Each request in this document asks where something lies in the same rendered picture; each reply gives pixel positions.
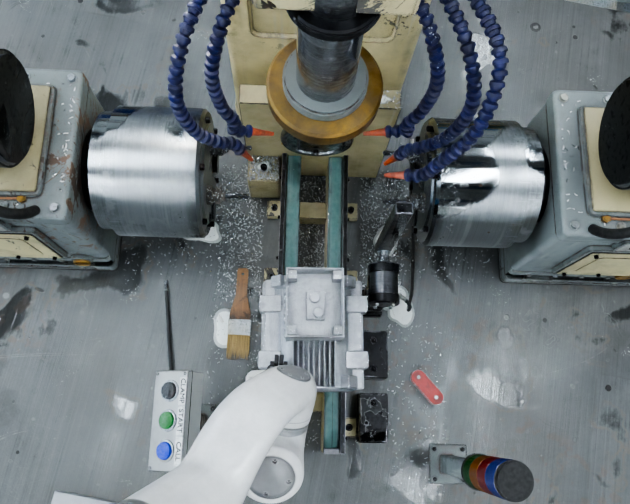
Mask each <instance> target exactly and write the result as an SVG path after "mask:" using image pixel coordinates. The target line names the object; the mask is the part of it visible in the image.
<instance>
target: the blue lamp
mask: <svg viewBox="0 0 630 504"><path fill-rule="evenodd" d="M507 460H512V459H506V458H499V459H496V460H494V461H492V462H491V463H490V464H489V465H488V467H487V469H486V471H485V483H486V486H487V488H488V489H489V491H490V492H491V493H492V494H493V495H495V496H496V497H499V498H501V499H504V498H502V497H501V496H500V495H499V493H498V492H497V490H496V488H495V485H494V474H495V471H496V469H497V468H498V466H499V465H500V464H501V463H503V462H505V461H507ZM504 500H505V499H504Z"/></svg>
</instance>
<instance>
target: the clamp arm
mask: <svg viewBox="0 0 630 504"><path fill-rule="evenodd" d="M413 214H414V205H413V203H409V202H396V203H395V205H394V207H393V209H392V211H391V213H390V215H389V217H388V219H387V221H386V223H385V225H384V227H383V229H382V231H381V234H380V236H379V238H378V240H377V242H376V244H375V254H378V256H379V255H380V251H382V252H381V255H385V251H387V252H386V255H389V254H390V253H391V251H392V249H393V247H394V246H395V244H396V242H397V241H398V239H399V237H400V236H401V234H402V232H403V231H404V229H405V227H406V226H407V224H408V222H409V220H410V219H411V217H412V215H413Z"/></svg>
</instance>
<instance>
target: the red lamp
mask: <svg viewBox="0 0 630 504"><path fill-rule="evenodd" d="M499 458H500V457H489V458H486V459H484V460H483V461H482V462H481V463H480V464H479V466H478V469H477V481H478V484H479V486H480V487H481V488H482V490H484V491H485V492H486V493H488V494H490V495H493V494H492V493H491V492H490V491H489V489H488V488H487V486H486V483H485V471H486V469H487V467H488V465H489V464H490V463H491V462H492V461H494V460H496V459H499ZM493 496H495V495H493Z"/></svg>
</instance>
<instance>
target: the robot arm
mask: <svg viewBox="0 0 630 504"><path fill-rule="evenodd" d="M316 393H317V387H316V382H315V380H314V378H313V376H312V375H311V374H310V373H309V372H308V371H307V370H305V369H304V368H301V367H299V366H295V365H288V361H284V355H280V359H279V355H278V354H275V357H274V361H270V365H268V367H267V369H266V370H254V371H250V372H249V373H248V374H246V375H245V382H244V383H242V384H241V385H239V386H238V387H237V388H235V389H234V390H233V391H232V392H231V393H230V394H229V395H228V396H227V397H226V398H225V399H224V400H223V401H222V402H221V403H220V404H219V406H218V407H217V408H216V409H215V411H214V412H213V413H212V415H211V416H210V418H209V419H208V420H207V422H206V423H205V425H204V427H203V428H202V430H201V431H200V433H199V434H198V436H197V438H196V440H195V441H194V443H193V445H192V447H191V448H190V450H189V452H188V453H187V455H186V457H185V458H184V460H183V461H182V462H181V463H180V464H179V465H178V466H177V467H176V468H175V469H173V470H172V471H170V472H168V473H167V474H165V475H164V476H162V477H160V478H159V479H157V480H155V481H154V482H152V483H151V484H149V485H147V486H146V487H144V488H142V489H141V490H139V491H137V492H136V493H134V494H132V495H131V496H129V497H127V498H126V499H124V500H123V501H121V502H119V503H118V504H243V502H244V500H245V498H246V496H249V497H250V498H252V499H253V500H255V501H258V502H261V503H266V504H274V503H280V502H283V501H285V500H287V499H289V498H291V497H292V496H293V495H294V494H295V493H296V492H297V491H298V490H299V488H300V487H301V485H302V482H303V478H304V445H305V438H306V433H307V429H308V425H309V422H310V418H311V415H312V412H313V408H314V405H315V400H316Z"/></svg>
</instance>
